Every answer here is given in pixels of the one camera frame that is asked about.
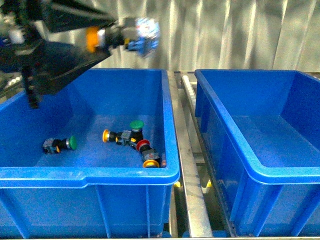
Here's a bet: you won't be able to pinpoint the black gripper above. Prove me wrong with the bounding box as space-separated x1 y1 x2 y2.
0 0 116 109

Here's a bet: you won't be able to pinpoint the yellow mushroom button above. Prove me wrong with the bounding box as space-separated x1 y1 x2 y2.
85 16 161 58

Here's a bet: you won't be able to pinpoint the blue bin with buttons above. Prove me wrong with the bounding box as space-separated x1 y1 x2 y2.
0 68 180 239

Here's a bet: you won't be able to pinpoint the green button lying sideways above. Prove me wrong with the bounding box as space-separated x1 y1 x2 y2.
42 136 77 155

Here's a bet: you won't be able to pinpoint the upright green mushroom button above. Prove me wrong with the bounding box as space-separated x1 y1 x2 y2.
129 120 144 141

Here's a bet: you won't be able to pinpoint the yellow button lying sideways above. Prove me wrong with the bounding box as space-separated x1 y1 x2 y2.
102 129 132 146

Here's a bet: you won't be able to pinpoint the red button near corner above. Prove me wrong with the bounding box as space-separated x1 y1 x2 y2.
136 139 161 164

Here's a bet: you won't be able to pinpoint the white roller track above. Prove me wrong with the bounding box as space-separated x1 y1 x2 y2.
181 75 196 108

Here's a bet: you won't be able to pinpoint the yellow button at corner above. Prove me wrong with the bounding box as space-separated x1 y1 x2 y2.
142 159 160 168

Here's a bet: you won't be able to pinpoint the empty blue bin right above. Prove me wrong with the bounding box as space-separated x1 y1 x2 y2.
195 69 320 237

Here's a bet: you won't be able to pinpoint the centre steel rail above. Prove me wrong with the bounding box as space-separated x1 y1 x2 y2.
167 71 213 239

